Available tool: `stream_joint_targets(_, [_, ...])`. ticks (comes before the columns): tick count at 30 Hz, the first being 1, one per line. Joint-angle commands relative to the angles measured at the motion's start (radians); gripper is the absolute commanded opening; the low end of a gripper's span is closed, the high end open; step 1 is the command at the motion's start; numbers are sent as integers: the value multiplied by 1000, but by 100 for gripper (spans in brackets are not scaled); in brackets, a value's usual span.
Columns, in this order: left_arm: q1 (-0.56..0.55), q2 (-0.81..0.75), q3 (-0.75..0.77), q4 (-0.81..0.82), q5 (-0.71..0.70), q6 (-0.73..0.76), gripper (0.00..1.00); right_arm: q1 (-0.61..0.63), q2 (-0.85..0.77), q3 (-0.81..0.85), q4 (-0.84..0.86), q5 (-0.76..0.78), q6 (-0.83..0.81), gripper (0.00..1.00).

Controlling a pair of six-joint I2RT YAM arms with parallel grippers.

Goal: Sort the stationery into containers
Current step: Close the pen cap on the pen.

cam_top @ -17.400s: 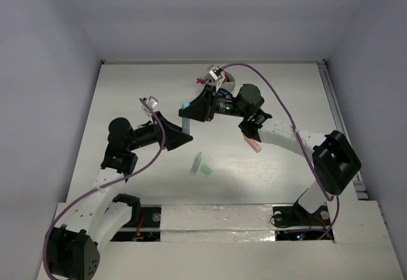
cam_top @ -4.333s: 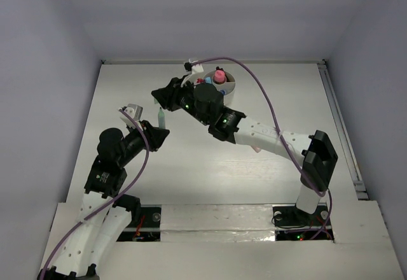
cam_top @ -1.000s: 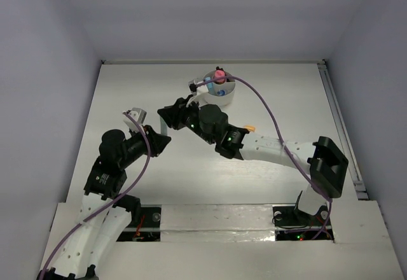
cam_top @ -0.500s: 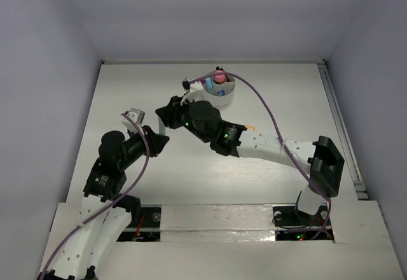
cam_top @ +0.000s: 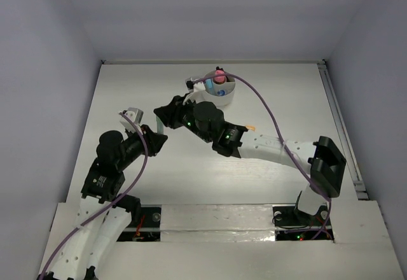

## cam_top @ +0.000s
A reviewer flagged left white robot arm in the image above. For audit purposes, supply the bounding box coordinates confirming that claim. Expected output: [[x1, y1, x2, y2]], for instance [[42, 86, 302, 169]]
[[38, 124, 168, 279]]

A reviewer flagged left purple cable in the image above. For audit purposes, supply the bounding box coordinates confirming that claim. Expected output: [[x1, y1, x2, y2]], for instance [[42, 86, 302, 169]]
[[37, 114, 149, 279]]

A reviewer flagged green pastel highlighter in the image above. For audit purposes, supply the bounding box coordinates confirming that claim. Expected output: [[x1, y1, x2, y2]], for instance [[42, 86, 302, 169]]
[[156, 117, 164, 134]]

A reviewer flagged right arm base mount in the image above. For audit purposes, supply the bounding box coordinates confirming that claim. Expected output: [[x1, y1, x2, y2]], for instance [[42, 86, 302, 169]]
[[272, 206, 334, 241]]

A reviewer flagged blue pastel highlighter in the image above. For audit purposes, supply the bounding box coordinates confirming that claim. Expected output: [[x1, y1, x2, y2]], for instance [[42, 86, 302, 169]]
[[205, 79, 213, 91]]

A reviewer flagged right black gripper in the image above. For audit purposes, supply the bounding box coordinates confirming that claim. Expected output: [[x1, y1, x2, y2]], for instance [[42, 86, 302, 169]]
[[154, 94, 213, 144]]

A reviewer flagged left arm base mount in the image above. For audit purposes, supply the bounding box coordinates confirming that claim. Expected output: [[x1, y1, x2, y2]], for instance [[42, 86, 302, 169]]
[[117, 206, 162, 242]]

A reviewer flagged pink capped pencil tube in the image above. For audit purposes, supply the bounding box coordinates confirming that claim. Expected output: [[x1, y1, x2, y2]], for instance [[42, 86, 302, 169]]
[[212, 67, 227, 85]]

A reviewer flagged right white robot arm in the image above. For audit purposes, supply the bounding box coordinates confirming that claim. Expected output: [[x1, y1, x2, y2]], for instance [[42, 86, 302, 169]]
[[154, 95, 346, 224]]

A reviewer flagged white round desk organizer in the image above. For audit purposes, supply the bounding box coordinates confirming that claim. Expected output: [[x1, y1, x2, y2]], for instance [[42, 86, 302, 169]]
[[202, 68, 236, 107]]

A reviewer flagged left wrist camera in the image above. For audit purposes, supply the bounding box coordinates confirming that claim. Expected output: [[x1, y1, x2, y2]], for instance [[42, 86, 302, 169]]
[[120, 108, 144, 133]]

